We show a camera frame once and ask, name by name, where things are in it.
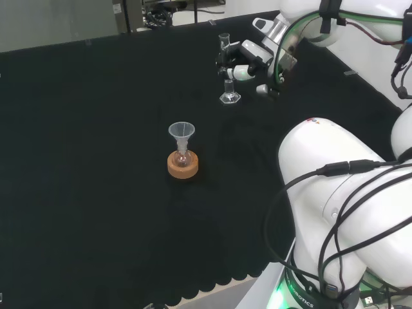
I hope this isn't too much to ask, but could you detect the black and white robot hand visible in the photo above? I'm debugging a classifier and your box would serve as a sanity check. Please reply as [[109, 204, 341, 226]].
[[214, 17, 299, 99]]

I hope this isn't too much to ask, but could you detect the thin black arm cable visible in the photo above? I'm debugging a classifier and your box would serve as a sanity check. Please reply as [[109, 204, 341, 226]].
[[317, 167, 412, 300]]

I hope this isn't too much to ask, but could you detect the clear plastic funnel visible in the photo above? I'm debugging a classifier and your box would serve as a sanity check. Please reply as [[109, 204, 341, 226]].
[[167, 121, 196, 155]]

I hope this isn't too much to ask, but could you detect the grey metal cabinet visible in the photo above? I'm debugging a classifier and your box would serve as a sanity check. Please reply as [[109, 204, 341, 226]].
[[111, 0, 144, 33]]

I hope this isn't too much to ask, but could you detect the black cable with connector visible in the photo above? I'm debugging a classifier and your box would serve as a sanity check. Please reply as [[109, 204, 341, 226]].
[[263, 160, 412, 290]]

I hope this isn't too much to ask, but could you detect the grey partition panel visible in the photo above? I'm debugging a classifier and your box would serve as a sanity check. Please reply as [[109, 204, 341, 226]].
[[0, 0, 117, 53]]

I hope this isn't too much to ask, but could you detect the cork ring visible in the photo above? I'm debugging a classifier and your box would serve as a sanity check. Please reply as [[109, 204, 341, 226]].
[[167, 150, 201, 180]]

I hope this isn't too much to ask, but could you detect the round-bottom glass flask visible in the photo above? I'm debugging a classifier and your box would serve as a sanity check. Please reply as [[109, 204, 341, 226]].
[[173, 148, 192, 168]]

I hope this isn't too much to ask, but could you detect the black cable with plug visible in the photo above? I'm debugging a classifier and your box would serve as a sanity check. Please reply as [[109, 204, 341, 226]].
[[390, 8, 412, 100]]

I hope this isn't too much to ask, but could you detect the black arm strap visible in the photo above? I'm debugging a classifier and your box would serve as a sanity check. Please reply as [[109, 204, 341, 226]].
[[319, 0, 342, 35]]

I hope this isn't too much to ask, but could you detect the clear glass graduated cylinder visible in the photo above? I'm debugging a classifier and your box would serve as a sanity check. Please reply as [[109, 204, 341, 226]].
[[218, 33, 241, 106]]

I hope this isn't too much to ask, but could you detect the green cable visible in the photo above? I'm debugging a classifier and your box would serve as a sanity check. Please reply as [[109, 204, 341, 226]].
[[273, 9, 405, 81]]

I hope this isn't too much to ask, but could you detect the black bench cloth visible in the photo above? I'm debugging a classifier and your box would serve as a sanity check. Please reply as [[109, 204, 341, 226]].
[[0, 9, 406, 306]]

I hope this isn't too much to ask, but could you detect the black cable bundle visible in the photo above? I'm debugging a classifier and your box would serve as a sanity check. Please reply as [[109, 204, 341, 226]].
[[143, 8, 173, 30]]

